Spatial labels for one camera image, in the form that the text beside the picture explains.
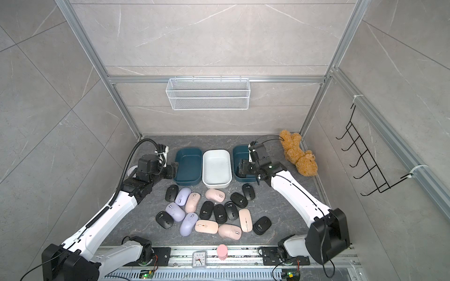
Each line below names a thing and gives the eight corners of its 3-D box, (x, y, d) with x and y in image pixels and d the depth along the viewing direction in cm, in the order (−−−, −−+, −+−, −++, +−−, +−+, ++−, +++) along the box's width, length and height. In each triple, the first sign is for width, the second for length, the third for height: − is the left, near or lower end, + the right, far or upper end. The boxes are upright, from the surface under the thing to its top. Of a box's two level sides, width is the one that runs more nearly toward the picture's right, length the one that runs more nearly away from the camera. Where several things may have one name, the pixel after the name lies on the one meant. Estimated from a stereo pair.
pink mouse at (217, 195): (204, 198, 92) (203, 196, 90) (208, 188, 95) (207, 186, 94) (223, 203, 90) (222, 201, 88) (226, 193, 93) (226, 191, 92)
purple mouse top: (175, 206, 89) (174, 204, 87) (179, 188, 95) (178, 187, 93) (189, 206, 89) (188, 204, 87) (191, 188, 95) (191, 187, 93)
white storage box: (200, 189, 96) (199, 184, 91) (204, 155, 112) (203, 148, 107) (231, 189, 96) (231, 184, 91) (231, 155, 112) (231, 149, 107)
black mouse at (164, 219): (154, 218, 86) (152, 217, 84) (164, 209, 89) (163, 207, 87) (165, 232, 82) (164, 230, 80) (176, 222, 85) (174, 220, 83)
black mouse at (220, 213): (215, 225, 83) (215, 224, 81) (212, 206, 89) (212, 205, 87) (228, 222, 84) (228, 221, 82) (224, 204, 90) (224, 202, 88)
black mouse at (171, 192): (165, 201, 91) (164, 199, 89) (169, 186, 97) (168, 184, 95) (176, 201, 91) (175, 199, 89) (179, 186, 97) (178, 184, 95)
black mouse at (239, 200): (227, 201, 91) (227, 199, 90) (233, 191, 95) (233, 190, 93) (244, 211, 88) (244, 209, 86) (249, 201, 91) (250, 199, 90)
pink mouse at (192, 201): (185, 212, 87) (184, 211, 85) (188, 194, 93) (187, 192, 92) (198, 212, 87) (198, 211, 85) (200, 194, 93) (200, 192, 92)
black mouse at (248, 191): (247, 201, 91) (247, 200, 90) (241, 186, 97) (241, 184, 95) (256, 198, 92) (257, 197, 91) (250, 183, 98) (250, 181, 96)
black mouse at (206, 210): (198, 218, 85) (198, 216, 84) (204, 201, 91) (204, 199, 89) (209, 220, 84) (208, 219, 83) (214, 203, 90) (214, 202, 88)
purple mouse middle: (164, 211, 88) (162, 209, 86) (173, 202, 91) (171, 200, 89) (179, 224, 84) (178, 222, 82) (188, 214, 87) (186, 212, 85)
